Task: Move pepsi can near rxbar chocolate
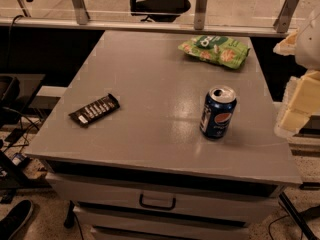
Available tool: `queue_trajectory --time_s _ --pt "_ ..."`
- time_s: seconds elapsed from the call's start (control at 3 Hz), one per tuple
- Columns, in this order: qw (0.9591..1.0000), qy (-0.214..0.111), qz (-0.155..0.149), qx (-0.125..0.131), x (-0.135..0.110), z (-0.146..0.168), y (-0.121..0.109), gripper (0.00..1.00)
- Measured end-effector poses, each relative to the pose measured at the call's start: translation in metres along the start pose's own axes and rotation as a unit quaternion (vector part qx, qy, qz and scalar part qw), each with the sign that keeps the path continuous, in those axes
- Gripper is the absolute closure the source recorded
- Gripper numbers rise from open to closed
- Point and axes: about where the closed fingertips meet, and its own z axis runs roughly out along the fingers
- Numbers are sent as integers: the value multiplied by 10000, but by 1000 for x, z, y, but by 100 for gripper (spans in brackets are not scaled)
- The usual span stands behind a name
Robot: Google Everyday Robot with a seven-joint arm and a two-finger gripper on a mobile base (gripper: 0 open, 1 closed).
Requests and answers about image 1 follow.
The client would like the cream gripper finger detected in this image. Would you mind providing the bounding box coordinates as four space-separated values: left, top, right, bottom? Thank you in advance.
278 70 320 133
273 30 298 56

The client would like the blue pepsi can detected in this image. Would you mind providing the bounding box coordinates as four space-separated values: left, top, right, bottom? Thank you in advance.
200 85 237 139

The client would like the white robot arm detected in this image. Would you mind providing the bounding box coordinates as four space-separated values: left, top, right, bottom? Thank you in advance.
273 6 320 138

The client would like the black rxbar chocolate bar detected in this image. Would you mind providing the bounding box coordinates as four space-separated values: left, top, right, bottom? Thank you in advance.
69 93 120 128

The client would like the green chip bag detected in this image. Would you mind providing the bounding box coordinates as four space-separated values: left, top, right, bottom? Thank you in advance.
178 35 250 69

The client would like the black office chair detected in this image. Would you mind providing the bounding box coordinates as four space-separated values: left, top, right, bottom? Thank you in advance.
130 0 191 22

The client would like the grey drawer cabinet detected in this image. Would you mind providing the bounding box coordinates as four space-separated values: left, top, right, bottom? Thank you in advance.
27 31 301 240

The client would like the black shoe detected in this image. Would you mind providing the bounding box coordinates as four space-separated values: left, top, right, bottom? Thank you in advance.
0 200 33 240

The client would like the black drawer handle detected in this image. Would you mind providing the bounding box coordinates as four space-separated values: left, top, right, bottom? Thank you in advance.
139 194 176 211

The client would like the metal railing frame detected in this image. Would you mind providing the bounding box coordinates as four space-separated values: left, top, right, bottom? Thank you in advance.
1 0 305 37

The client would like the black floor cable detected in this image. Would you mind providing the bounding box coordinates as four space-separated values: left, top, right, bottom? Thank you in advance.
0 106 42 152

